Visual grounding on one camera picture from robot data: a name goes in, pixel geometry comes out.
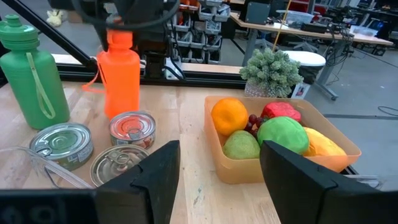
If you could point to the green water bottle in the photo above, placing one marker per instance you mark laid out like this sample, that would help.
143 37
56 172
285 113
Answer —
28 81

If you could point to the red toy food item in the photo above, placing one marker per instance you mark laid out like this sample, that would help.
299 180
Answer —
280 110

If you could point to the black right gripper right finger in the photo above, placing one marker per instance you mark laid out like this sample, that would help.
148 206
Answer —
304 193

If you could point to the orange water bottle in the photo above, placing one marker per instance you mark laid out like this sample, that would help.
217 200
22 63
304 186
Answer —
121 84

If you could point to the yellow plush toy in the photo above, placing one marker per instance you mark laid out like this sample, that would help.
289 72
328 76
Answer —
55 18

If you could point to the white-lidded trash can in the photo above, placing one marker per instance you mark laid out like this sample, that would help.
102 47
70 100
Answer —
308 58

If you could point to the orange toy fruit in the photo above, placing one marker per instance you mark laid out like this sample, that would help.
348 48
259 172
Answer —
229 116

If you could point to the green grapes bunch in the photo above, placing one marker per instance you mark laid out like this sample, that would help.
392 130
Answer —
270 71

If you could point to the black frame rail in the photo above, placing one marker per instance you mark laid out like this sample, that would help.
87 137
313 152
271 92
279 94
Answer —
202 77

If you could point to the clear plastic bin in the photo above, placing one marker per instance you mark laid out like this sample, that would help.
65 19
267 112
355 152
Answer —
18 168

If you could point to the storage bin rack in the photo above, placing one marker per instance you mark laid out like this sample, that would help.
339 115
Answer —
202 31

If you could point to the yellow pole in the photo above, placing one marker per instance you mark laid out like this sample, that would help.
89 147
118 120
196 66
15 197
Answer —
281 28

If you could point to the dark red toy grapes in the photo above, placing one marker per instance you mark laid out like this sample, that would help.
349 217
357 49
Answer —
252 119

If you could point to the green round toy fruit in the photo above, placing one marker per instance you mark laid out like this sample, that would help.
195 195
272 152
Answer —
283 133

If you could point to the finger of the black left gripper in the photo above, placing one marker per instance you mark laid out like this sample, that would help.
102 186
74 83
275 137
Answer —
139 40
101 37

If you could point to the clear storage box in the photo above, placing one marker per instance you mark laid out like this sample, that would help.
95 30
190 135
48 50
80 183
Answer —
295 17

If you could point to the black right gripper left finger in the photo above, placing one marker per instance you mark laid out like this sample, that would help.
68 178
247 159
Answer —
149 193

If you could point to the yellow-green toy pear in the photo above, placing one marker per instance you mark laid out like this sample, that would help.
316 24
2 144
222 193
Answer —
241 145

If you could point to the wooden office desk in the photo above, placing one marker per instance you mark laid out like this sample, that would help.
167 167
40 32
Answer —
280 29

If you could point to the blue label tuna can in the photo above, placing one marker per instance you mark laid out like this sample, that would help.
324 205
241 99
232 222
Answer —
115 161

